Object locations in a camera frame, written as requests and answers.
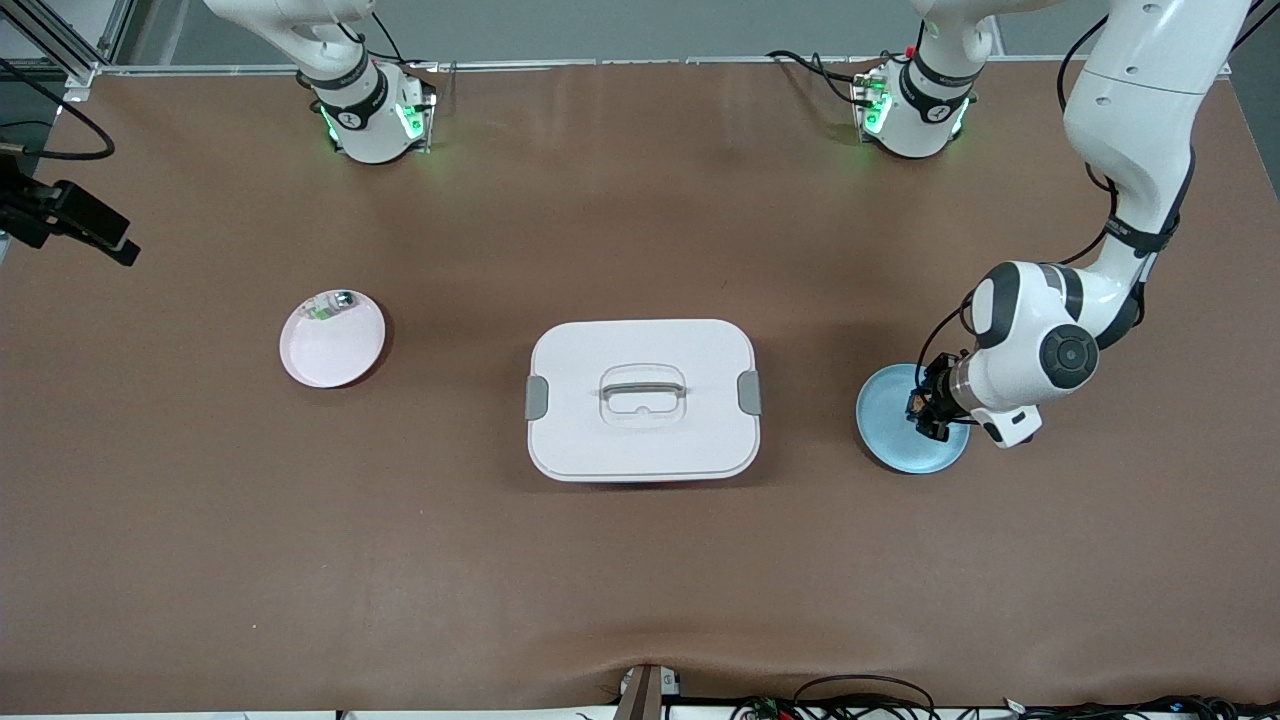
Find pink round plate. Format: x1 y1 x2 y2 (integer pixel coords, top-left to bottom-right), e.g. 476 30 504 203
279 289 387 389

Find brown table mat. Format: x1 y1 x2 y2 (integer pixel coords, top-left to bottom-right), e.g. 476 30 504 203
0 58 1280 716

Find light blue round plate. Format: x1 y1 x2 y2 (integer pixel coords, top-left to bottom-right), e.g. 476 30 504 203
855 363 971 475

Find tangled black cable bundle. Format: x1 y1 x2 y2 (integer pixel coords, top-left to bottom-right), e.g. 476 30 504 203
730 692 1280 720

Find aluminium frame strut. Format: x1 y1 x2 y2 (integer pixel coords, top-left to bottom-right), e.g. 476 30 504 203
0 0 136 101
1195 0 1280 81

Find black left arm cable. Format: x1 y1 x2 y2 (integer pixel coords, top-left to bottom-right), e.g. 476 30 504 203
915 15 1196 396

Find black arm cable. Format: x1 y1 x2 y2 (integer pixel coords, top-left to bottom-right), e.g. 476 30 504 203
0 58 117 161
915 15 1196 396

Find black looped cable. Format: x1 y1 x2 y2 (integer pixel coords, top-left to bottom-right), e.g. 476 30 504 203
793 675 936 720

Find silver table edge rail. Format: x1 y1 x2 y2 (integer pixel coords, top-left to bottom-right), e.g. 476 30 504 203
60 55 1231 79

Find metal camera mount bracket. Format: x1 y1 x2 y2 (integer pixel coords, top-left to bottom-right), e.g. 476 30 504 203
612 663 683 720

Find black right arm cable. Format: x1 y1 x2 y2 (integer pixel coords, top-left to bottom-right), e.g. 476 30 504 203
0 58 117 161

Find black base cable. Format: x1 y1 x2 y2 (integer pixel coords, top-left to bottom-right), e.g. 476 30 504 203
768 48 881 106

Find white lidded storage box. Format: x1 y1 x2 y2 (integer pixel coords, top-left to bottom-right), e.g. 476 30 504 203
525 319 763 484

